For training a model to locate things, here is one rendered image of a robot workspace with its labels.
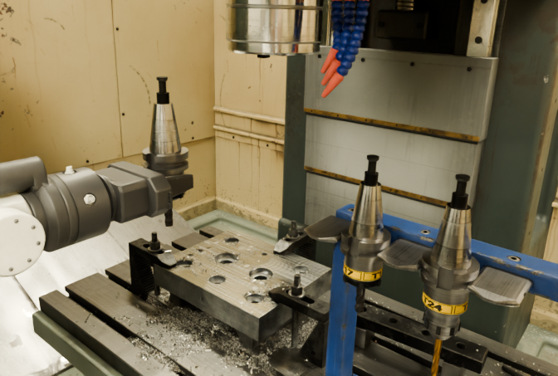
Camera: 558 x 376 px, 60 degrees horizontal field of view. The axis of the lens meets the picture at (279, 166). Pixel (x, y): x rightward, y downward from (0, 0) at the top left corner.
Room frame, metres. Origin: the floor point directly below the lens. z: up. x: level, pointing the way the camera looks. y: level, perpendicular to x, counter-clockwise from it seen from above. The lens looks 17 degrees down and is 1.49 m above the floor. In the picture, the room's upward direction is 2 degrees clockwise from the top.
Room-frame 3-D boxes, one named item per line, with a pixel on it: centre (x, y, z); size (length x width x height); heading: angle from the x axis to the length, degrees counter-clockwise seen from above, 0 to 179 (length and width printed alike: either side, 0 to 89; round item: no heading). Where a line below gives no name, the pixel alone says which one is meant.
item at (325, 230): (0.61, -0.07, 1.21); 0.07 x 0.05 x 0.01; 142
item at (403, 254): (0.54, -0.16, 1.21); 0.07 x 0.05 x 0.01; 142
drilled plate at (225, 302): (0.90, 0.07, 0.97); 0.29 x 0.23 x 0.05; 52
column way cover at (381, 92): (1.19, -0.26, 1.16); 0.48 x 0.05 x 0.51; 52
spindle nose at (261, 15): (0.84, 0.01, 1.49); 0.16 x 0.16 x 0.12
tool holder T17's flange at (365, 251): (0.57, -0.11, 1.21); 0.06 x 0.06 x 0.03
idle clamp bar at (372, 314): (0.74, -0.24, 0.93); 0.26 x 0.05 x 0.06; 57
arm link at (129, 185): (0.58, 0.22, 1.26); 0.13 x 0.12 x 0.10; 52
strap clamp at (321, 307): (0.76, -0.04, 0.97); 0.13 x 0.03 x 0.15; 52
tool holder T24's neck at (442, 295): (0.50, -0.20, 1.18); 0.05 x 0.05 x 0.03
